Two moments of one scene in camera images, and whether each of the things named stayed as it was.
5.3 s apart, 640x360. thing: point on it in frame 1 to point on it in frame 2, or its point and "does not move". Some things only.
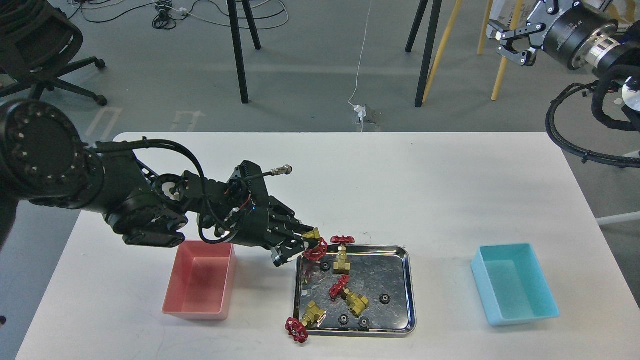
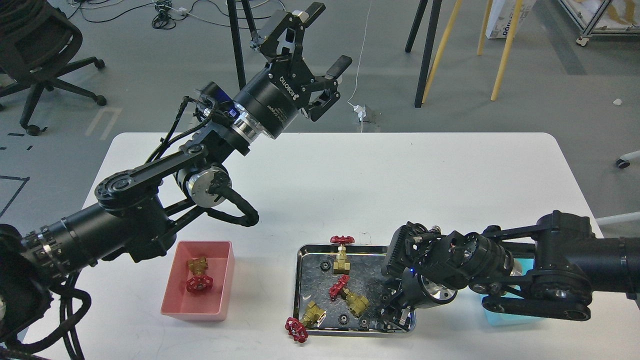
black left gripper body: (269, 224) to (286, 87)
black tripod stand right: (435, 17) does not move
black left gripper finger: (301, 229) to (311, 14)
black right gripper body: (578, 32) to (409, 291)
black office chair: (37, 42) does not move
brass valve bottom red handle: (314, 316) does not move
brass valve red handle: (357, 304) does not move
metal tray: (367, 290) does not move
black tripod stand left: (233, 10) does not move
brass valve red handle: (318, 252) to (198, 281)
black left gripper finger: (297, 246) to (339, 67)
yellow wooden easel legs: (446, 34) does not move
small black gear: (364, 324) does not move
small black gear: (325, 266) does not move
